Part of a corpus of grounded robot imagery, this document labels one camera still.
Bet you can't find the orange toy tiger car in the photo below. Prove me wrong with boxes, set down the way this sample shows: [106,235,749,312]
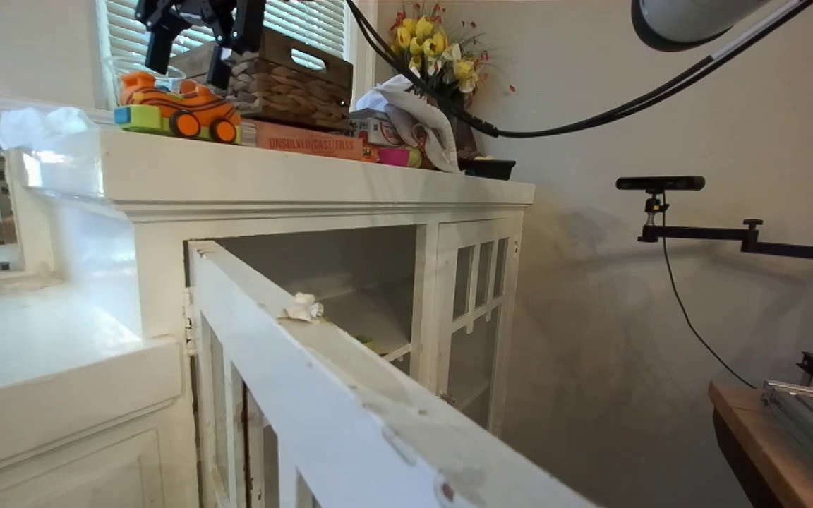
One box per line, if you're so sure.
[114,70,240,144]

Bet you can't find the orange board game box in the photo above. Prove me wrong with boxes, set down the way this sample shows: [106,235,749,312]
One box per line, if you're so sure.
[240,119,368,161]

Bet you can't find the black camera on mount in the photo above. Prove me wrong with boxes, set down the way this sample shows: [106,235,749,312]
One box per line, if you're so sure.
[615,175,706,191]

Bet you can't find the brown wooden side table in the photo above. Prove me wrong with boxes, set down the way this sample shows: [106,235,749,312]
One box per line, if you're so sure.
[710,384,813,508]

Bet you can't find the woven wicker basket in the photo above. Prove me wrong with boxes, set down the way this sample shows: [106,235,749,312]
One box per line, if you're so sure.
[168,22,356,132]

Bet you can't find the pink toy box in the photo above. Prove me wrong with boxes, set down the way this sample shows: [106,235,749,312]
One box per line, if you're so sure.
[361,119,423,167]

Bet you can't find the white window blinds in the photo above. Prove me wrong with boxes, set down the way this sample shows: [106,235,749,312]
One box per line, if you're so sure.
[97,0,347,74]

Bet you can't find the yellow flower bouquet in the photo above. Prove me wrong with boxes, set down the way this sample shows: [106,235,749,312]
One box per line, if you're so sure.
[391,0,488,99]

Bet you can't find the open white cabinet door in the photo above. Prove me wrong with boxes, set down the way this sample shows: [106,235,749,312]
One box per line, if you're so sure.
[191,239,594,508]

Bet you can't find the white built-in cabinet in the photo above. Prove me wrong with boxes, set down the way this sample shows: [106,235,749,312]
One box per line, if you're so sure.
[93,123,539,508]

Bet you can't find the white crumpled cloth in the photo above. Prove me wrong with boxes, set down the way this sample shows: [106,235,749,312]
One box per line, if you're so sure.
[356,77,457,171]

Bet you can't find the black small dish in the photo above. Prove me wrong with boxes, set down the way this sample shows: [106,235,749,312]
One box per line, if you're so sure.
[457,157,518,181]

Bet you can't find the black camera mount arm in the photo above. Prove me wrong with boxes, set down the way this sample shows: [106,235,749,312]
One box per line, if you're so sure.
[642,191,813,260]

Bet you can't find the thin black camera cable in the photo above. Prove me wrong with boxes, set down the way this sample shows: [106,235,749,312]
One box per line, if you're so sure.
[658,235,759,388]

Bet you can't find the clear plastic bag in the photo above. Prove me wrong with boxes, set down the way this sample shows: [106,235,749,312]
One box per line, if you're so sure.
[0,106,106,198]

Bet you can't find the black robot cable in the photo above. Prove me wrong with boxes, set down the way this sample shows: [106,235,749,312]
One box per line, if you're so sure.
[344,0,813,142]

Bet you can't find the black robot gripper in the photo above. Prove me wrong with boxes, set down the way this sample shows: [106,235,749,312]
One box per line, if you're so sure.
[135,0,270,89]

